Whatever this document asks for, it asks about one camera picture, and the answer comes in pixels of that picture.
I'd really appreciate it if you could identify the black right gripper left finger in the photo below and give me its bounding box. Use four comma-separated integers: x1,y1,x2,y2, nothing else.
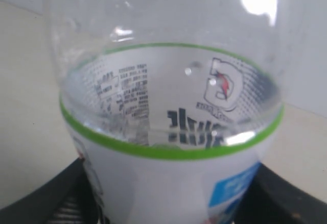
1,159,102,223

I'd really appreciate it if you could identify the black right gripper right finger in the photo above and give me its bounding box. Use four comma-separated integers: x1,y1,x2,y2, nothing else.
240,164,326,223

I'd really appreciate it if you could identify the clear plastic drink bottle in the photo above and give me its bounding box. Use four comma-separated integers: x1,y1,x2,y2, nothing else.
44,0,283,223

